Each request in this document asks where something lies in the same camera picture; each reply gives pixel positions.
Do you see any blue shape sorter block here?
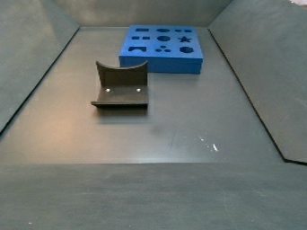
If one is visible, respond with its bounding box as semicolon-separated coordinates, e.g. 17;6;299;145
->
119;25;204;75

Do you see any black curved plastic holder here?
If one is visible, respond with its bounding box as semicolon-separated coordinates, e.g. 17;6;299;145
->
91;62;148;108

